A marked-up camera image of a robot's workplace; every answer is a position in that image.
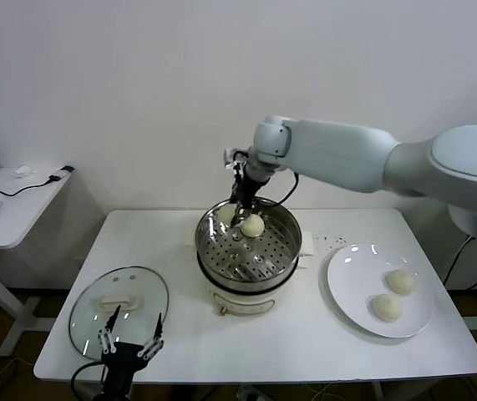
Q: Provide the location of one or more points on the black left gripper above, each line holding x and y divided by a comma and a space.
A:
123, 359

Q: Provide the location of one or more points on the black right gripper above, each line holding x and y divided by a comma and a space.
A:
248, 188

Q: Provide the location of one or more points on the white steamed baozi bun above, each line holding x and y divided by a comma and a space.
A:
387, 308
225, 213
400, 282
251, 227

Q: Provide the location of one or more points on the round glass pot lid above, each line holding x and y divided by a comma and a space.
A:
138, 284

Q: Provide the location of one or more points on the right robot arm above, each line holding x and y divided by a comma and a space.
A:
346, 154

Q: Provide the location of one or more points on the stainless perforated steamer basket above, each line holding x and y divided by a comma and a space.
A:
221, 259

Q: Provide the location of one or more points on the white electric pot base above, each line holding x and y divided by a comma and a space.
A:
242, 303

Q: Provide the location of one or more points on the scattered dark crumbs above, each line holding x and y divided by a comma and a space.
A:
340, 239

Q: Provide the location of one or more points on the white round plate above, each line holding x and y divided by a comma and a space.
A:
355, 284

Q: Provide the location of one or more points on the white side desk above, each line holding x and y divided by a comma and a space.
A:
21, 217

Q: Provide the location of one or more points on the small white desk object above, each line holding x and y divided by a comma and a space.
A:
23, 172

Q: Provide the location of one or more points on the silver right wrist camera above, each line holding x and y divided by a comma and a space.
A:
234, 156

